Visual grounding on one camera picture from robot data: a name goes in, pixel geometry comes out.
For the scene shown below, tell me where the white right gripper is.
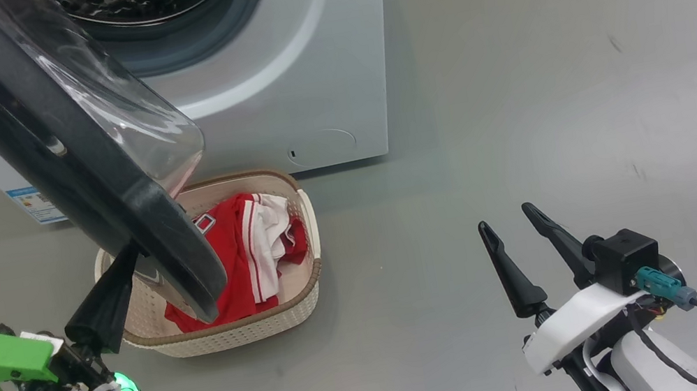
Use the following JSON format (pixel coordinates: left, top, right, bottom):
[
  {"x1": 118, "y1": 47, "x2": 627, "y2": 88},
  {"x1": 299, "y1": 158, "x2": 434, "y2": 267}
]
[{"x1": 475, "y1": 185, "x2": 660, "y2": 381}]

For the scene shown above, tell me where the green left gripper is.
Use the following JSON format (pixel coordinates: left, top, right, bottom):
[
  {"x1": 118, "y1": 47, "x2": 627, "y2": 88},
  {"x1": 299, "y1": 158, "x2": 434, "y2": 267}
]
[{"x1": 0, "y1": 241, "x2": 160, "y2": 391}]

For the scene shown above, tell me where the red and white jersey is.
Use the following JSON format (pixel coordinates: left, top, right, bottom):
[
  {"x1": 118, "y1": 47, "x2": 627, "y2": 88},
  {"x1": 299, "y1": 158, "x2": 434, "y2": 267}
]
[{"x1": 147, "y1": 183, "x2": 321, "y2": 337}]

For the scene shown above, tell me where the round dark washing machine door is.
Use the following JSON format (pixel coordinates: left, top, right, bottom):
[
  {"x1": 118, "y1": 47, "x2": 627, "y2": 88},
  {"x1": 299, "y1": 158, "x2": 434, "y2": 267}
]
[{"x1": 0, "y1": 0, "x2": 236, "y2": 359}]

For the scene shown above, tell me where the cream perforated laundry basket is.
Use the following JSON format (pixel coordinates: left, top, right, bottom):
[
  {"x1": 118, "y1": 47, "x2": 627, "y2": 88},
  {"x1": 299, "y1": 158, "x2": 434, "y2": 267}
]
[{"x1": 82, "y1": 161, "x2": 337, "y2": 371}]

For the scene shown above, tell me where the white front-load washing machine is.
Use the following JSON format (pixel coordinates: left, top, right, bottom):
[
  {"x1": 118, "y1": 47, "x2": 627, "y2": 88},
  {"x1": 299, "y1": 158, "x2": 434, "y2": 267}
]
[{"x1": 0, "y1": 0, "x2": 420, "y2": 234}]

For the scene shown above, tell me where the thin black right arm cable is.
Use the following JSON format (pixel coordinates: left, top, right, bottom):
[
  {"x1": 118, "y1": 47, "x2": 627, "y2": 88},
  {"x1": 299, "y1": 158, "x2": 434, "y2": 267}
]
[{"x1": 625, "y1": 295, "x2": 697, "y2": 391}]

